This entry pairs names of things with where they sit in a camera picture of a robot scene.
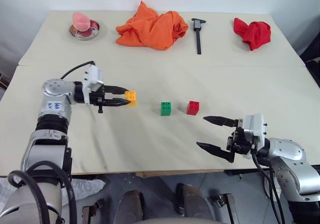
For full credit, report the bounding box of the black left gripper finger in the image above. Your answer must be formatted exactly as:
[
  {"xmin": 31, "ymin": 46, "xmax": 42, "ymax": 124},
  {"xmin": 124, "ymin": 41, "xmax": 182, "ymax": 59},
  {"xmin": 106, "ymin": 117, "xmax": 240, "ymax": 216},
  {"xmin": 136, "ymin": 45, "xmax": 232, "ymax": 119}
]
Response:
[
  {"xmin": 104, "ymin": 85, "xmax": 128, "ymax": 96},
  {"xmin": 102, "ymin": 97, "xmax": 132, "ymax": 109}
]

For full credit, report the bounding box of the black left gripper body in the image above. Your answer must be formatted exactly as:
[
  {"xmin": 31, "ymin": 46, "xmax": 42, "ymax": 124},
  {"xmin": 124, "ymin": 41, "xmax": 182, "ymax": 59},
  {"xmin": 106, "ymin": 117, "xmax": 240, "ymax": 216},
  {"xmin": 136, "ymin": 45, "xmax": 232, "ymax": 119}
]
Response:
[{"xmin": 89, "ymin": 84, "xmax": 110, "ymax": 114}]

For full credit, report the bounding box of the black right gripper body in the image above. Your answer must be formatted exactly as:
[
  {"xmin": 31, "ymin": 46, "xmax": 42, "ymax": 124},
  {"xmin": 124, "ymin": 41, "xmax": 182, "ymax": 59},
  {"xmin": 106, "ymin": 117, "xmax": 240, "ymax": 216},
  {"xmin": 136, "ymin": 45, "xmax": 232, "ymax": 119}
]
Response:
[{"xmin": 226, "ymin": 127, "xmax": 252, "ymax": 157}]

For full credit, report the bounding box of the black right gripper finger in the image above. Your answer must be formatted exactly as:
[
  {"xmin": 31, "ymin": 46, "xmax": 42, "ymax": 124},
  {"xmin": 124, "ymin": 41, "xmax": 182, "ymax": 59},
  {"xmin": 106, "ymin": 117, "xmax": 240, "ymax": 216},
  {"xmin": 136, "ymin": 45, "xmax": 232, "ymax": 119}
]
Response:
[
  {"xmin": 196, "ymin": 141, "xmax": 236, "ymax": 163},
  {"xmin": 202, "ymin": 115, "xmax": 239, "ymax": 128}
]

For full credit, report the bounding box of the yellow toy brick cube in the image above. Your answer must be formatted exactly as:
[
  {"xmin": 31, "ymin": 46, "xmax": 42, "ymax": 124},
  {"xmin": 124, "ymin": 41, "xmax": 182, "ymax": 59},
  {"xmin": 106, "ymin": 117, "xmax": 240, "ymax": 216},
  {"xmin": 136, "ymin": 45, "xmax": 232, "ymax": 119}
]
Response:
[{"xmin": 124, "ymin": 90, "xmax": 138, "ymax": 108}]

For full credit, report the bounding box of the red toy brick cube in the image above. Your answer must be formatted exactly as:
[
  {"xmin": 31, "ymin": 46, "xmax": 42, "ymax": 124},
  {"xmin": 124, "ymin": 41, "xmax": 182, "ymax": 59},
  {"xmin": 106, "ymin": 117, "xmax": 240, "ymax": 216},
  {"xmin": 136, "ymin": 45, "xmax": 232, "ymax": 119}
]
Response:
[{"xmin": 186, "ymin": 100, "xmax": 201, "ymax": 116}]

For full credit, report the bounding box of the green toy brick cube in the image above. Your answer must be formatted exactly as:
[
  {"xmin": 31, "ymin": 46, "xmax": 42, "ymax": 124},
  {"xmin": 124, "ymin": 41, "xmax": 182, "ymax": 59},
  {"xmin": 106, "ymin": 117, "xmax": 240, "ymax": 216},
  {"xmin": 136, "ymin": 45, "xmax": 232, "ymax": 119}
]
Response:
[{"xmin": 160, "ymin": 101, "xmax": 173, "ymax": 116}]

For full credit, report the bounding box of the round metal dish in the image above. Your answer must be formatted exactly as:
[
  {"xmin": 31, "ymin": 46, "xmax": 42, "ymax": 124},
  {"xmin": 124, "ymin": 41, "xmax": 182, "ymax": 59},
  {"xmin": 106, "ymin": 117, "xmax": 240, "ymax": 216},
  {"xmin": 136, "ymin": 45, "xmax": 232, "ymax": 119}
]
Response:
[{"xmin": 67, "ymin": 20, "xmax": 102, "ymax": 42}]

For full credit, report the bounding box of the orange crumpled cloth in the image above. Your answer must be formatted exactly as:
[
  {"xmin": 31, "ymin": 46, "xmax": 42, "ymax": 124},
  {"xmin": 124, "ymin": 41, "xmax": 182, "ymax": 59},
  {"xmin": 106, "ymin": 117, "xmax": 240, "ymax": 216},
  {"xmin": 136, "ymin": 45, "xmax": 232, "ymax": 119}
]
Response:
[{"xmin": 115, "ymin": 1, "xmax": 189, "ymax": 51}]

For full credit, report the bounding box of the pink peach toy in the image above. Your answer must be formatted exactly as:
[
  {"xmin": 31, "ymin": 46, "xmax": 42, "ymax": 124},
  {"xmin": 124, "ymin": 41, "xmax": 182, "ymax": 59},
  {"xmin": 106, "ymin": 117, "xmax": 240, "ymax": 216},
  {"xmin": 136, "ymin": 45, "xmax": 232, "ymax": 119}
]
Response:
[{"xmin": 72, "ymin": 12, "xmax": 91, "ymax": 32}]

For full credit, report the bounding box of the black vernier caliper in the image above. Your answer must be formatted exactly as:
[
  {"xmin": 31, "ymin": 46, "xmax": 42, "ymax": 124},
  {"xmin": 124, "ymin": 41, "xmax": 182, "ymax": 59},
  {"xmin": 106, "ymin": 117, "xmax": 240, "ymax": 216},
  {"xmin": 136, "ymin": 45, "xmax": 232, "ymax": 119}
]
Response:
[{"xmin": 191, "ymin": 18, "xmax": 207, "ymax": 55}]

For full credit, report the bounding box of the red crumpled cloth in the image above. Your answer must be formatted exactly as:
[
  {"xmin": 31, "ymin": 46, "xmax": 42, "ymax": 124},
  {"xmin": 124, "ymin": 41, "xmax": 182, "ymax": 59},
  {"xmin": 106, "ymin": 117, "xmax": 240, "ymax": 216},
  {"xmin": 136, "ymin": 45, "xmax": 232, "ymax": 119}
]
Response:
[{"xmin": 233, "ymin": 17, "xmax": 272, "ymax": 52}]

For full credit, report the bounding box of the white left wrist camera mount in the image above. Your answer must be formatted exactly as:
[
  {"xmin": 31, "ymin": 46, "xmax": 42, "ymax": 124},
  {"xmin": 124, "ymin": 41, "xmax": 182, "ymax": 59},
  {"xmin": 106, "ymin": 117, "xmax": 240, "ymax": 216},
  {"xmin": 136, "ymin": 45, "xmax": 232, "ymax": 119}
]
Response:
[{"xmin": 82, "ymin": 63, "xmax": 105, "ymax": 104}]

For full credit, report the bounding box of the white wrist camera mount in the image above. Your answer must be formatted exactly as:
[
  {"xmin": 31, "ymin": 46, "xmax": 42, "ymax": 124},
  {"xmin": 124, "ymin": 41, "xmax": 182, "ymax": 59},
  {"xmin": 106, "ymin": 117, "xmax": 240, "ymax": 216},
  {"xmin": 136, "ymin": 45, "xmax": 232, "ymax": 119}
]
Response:
[
  {"xmin": 241, "ymin": 113, "xmax": 268, "ymax": 159},
  {"xmin": 82, "ymin": 63, "xmax": 105, "ymax": 104}
]

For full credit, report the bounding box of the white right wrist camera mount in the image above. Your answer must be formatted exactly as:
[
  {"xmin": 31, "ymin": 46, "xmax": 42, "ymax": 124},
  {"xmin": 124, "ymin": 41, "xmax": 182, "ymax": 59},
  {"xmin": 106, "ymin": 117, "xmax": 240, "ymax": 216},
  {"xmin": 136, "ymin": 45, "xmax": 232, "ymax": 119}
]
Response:
[{"xmin": 241, "ymin": 113, "xmax": 268, "ymax": 159}]

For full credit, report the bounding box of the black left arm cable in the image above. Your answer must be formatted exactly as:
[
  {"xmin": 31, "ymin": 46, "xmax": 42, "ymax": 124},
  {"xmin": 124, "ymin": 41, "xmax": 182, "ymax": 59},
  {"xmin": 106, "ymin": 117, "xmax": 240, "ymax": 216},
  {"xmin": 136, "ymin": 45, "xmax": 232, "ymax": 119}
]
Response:
[{"xmin": 59, "ymin": 60, "xmax": 96, "ymax": 80}]

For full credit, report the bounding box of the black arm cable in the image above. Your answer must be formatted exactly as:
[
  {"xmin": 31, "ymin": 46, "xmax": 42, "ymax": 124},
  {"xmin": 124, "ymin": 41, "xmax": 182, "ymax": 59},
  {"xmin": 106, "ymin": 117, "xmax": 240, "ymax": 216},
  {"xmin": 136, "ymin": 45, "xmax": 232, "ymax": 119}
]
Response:
[
  {"xmin": 59, "ymin": 60, "xmax": 96, "ymax": 80},
  {"xmin": 250, "ymin": 143, "xmax": 286, "ymax": 224}
]

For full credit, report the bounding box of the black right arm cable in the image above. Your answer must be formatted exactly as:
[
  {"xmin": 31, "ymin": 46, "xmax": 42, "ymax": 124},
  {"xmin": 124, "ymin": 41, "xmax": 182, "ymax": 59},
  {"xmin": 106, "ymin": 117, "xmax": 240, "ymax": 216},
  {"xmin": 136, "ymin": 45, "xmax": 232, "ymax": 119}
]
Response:
[{"xmin": 250, "ymin": 143, "xmax": 286, "ymax": 224}]

